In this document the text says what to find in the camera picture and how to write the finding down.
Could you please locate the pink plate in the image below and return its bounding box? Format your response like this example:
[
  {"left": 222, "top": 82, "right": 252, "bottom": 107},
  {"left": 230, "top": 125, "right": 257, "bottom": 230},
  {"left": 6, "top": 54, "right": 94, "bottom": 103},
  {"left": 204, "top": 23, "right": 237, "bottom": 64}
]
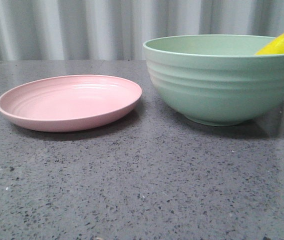
[{"left": 0, "top": 74, "right": 142, "bottom": 132}]

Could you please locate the green ribbed bowl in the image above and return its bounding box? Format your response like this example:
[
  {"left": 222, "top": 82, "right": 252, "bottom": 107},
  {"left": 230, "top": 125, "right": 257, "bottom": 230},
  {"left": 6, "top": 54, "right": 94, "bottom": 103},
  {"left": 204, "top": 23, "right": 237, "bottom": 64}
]
[{"left": 143, "top": 34, "right": 284, "bottom": 126}]

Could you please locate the white curtain backdrop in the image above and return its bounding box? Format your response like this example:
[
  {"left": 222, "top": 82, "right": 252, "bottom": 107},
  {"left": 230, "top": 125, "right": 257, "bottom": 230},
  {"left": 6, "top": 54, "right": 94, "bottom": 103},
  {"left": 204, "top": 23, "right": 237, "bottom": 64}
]
[{"left": 0, "top": 0, "right": 284, "bottom": 61}]

